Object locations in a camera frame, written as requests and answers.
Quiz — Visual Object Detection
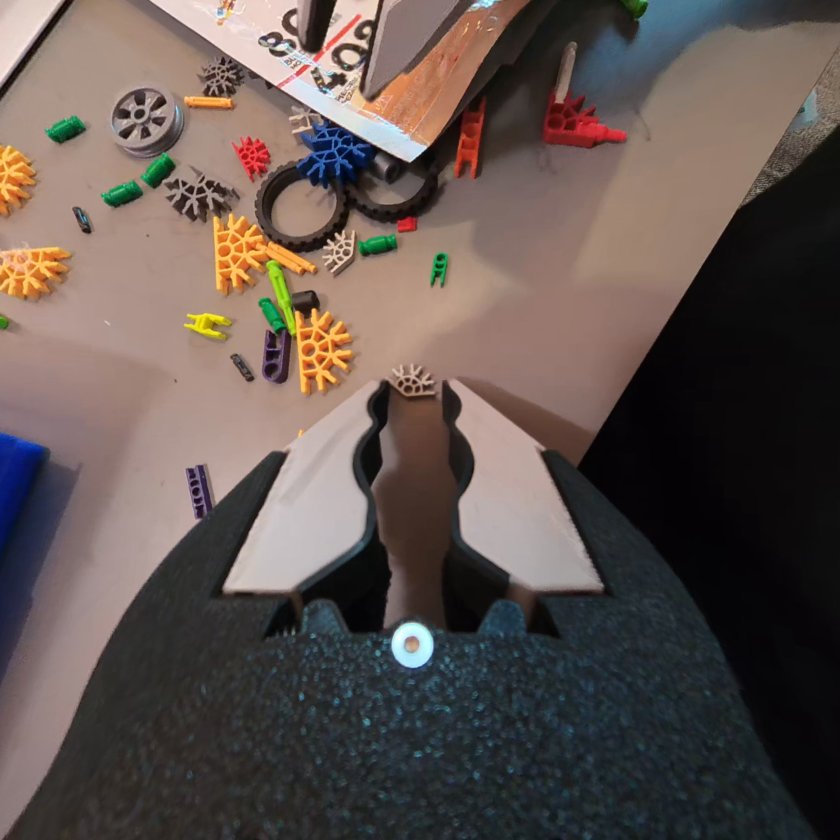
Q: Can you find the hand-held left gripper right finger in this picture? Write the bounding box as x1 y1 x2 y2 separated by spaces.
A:
441 378 605 630

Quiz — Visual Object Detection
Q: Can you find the red fan connector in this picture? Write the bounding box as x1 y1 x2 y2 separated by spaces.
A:
231 136 272 181

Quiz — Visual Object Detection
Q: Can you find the large yellow connector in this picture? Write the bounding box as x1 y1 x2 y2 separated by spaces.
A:
211 213 270 295
294 308 355 395

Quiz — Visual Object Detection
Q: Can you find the orange-yellow rod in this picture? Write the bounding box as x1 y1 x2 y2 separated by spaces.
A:
266 241 318 275

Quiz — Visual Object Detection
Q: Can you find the black rubber tire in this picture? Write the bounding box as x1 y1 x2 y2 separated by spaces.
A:
255 161 352 252
348 157 442 224

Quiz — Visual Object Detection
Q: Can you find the red corner connector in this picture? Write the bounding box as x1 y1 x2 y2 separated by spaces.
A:
542 91 601 147

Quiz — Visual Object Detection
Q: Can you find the tan fan connector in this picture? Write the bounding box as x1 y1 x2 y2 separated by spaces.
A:
387 363 437 399

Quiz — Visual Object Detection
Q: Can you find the dark grey snowflake connector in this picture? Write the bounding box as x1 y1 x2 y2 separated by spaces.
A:
197 56 247 98
163 166 240 222

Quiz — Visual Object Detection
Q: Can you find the purple link with holes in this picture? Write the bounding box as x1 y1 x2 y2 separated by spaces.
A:
262 328 293 385

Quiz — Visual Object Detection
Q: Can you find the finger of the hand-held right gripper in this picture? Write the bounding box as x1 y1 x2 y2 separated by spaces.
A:
298 0 339 52
360 0 473 101

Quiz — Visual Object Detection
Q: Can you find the blue plastic bin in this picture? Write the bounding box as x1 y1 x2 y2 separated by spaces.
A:
0 432 51 565

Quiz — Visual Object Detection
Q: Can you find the grey wheel hub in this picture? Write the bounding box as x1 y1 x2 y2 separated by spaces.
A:
109 85 186 160

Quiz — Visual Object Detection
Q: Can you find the lime green rod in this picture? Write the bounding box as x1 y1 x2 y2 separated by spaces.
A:
266 259 298 336

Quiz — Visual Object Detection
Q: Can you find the orange ladder connector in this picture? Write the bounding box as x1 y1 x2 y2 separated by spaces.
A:
454 97 488 179

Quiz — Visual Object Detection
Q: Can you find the blue snowflake connector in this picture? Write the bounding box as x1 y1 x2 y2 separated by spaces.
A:
297 121 375 191

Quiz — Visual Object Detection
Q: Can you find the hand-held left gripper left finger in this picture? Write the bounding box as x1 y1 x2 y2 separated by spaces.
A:
223 378 391 631

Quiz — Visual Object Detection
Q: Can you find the purple ladder connector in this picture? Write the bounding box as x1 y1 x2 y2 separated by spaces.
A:
185 464 215 521

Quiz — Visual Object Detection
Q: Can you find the yellow half-round connector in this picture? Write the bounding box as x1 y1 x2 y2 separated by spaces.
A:
0 144 37 217
0 246 72 301

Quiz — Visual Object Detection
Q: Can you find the person's dark clothing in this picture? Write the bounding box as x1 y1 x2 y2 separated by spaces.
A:
577 128 840 840

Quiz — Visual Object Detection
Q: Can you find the yellow-green clip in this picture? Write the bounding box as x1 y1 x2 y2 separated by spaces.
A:
184 311 232 341

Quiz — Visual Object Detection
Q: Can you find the printed toy packaging bag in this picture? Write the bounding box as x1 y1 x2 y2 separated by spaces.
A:
147 0 546 163

